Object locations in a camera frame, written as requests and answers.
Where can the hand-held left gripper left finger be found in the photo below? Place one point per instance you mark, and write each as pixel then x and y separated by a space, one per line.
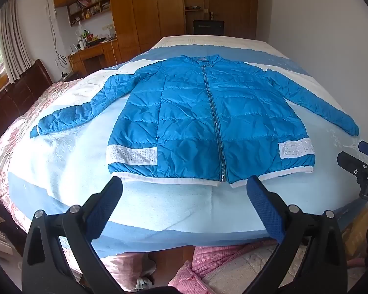
pixel 105 202

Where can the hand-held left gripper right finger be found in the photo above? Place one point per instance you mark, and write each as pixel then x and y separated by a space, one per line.
pixel 263 208

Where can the blue quilted jacket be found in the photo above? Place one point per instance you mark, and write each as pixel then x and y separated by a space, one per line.
pixel 187 116

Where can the cardboard box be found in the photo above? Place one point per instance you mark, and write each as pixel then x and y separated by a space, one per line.
pixel 355 235

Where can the pink pillows on floor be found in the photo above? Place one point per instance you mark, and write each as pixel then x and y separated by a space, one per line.
pixel 220 257

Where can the bed with light blue blanket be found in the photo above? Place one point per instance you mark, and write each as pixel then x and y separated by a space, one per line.
pixel 171 208

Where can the pale pink garment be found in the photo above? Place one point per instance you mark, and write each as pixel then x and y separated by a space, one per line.
pixel 125 266

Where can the pink floral quilt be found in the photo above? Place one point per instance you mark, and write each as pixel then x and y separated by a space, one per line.
pixel 15 137

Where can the dark brown headboard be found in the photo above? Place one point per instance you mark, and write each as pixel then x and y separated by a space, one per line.
pixel 17 92

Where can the wooden desk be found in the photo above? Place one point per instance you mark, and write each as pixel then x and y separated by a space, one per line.
pixel 92 55

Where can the striped beige curtain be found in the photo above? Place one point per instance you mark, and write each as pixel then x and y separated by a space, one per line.
pixel 15 36

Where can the wooden shelf with books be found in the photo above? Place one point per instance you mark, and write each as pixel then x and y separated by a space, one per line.
pixel 89 7

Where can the wooden wardrobe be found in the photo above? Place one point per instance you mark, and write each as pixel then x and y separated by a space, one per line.
pixel 159 9

